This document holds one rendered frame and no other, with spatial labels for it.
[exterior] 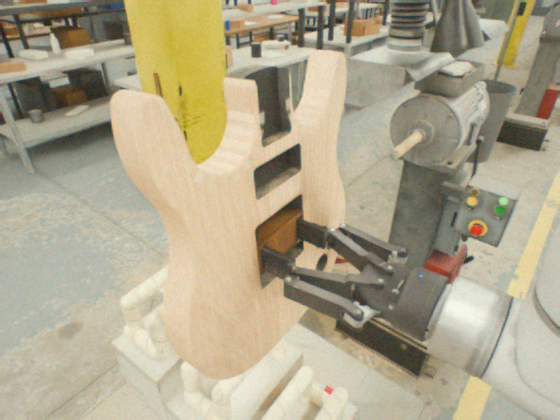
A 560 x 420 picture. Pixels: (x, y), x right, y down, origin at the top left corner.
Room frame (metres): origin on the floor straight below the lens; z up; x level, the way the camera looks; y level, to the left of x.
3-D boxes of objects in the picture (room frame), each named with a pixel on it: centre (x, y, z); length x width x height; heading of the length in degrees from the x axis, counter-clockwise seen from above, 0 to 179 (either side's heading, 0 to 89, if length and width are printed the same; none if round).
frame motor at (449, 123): (1.39, -0.61, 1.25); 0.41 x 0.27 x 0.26; 141
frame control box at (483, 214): (1.18, -0.74, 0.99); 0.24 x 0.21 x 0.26; 141
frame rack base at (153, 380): (0.57, 0.22, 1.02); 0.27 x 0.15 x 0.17; 145
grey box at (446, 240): (1.35, -0.76, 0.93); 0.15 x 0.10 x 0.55; 141
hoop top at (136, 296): (0.59, 0.26, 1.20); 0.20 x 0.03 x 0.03; 144
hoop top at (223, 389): (0.45, 0.06, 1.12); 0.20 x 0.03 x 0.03; 144
